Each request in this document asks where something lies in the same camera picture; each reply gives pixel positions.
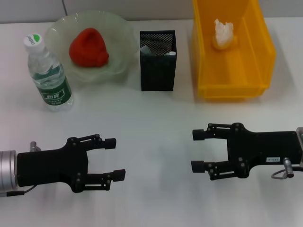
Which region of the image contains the black mesh pen holder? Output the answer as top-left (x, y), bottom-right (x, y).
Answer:
top-left (139, 30), bottom-right (178, 92)

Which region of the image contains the right gripper connector cable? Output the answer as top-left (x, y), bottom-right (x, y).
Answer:
top-left (270, 157), bottom-right (303, 180)

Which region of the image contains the white paper ball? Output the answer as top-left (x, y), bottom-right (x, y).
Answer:
top-left (212, 18), bottom-right (239, 51)

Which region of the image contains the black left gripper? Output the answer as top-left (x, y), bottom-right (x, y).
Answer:
top-left (16, 133), bottom-right (126, 194)

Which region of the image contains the yellow plastic bin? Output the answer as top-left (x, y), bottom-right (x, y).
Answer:
top-left (193, 0), bottom-right (277, 102)

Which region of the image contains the left gripper connector cable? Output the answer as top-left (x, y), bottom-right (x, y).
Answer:
top-left (5, 141), bottom-right (43, 197)

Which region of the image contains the clear water bottle green label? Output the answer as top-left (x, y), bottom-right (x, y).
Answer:
top-left (23, 33), bottom-right (74, 113)

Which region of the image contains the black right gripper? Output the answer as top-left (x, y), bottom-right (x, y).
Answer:
top-left (190, 122), bottom-right (303, 182)

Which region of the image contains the grey metal pen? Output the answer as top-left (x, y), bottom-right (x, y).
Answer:
top-left (139, 45), bottom-right (155, 58)

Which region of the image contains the red-orange fruit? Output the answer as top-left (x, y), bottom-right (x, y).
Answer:
top-left (69, 27), bottom-right (110, 69)

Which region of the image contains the pale green glass fruit plate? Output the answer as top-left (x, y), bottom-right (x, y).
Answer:
top-left (44, 10), bottom-right (140, 86)

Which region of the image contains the gripper connector cable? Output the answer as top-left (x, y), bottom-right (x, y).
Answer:
top-left (270, 157), bottom-right (303, 180)
top-left (5, 141), bottom-right (43, 197)

